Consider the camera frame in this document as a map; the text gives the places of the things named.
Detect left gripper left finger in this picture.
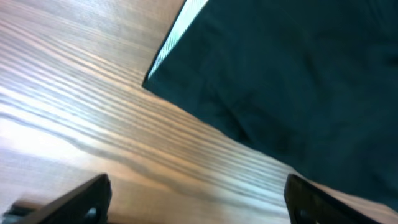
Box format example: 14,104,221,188
2,174,112,224

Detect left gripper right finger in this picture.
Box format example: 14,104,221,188
284,174,379,224

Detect black shorts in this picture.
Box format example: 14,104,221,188
143,0,397,209

